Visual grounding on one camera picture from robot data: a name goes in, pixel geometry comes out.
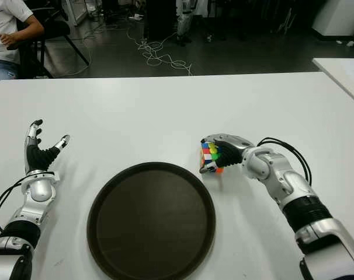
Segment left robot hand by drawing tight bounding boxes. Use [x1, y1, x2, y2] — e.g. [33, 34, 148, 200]
[24, 118, 71, 176]

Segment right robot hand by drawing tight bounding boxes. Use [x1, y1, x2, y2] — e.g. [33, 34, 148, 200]
[199, 132, 256, 175]

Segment multicoloured Rubik's cube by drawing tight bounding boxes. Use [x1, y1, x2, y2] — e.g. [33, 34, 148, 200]
[199, 141, 226, 174]

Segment dark round plate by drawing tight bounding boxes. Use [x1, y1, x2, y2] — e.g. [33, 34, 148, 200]
[86, 162, 217, 280]

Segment black chair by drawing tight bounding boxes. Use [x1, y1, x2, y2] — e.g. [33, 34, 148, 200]
[7, 5, 90, 79]

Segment white side table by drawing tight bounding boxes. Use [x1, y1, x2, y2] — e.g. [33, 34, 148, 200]
[311, 57, 354, 109]

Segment silver humanoid robot legs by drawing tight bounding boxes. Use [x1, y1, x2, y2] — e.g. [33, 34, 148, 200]
[175, 0, 194, 47]

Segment seated person in white shirt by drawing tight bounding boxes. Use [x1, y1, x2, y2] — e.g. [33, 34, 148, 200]
[0, 0, 45, 90]

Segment silver folding stand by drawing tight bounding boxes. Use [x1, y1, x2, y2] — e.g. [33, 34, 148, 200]
[277, 7, 296, 34]

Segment white glass display cabinet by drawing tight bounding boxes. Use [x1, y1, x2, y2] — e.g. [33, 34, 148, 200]
[64, 0, 89, 27]

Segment black column cabinet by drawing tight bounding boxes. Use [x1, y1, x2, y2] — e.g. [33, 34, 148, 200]
[143, 0, 178, 41]

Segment white cabinet with black base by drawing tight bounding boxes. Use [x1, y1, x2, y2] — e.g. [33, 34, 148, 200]
[311, 0, 354, 41]

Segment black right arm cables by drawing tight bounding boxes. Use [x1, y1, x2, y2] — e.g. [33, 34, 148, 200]
[257, 136, 313, 187]

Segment tangled white floor cable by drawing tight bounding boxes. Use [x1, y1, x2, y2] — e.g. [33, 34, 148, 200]
[126, 26, 193, 76]

